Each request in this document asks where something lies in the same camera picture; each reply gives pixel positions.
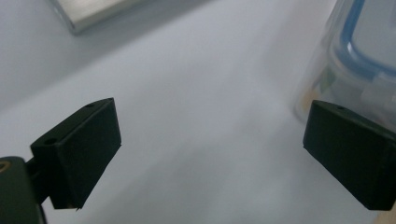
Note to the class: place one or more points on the clear container with blue lid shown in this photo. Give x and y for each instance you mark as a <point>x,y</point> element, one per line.
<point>358,56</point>

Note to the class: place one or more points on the silver metal tray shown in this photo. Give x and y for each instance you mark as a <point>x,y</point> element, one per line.
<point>90,11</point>

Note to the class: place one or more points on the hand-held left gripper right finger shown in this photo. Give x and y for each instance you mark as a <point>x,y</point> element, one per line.
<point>348,149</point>

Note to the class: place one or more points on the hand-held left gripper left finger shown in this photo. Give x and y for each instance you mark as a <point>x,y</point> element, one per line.
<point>77,152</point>

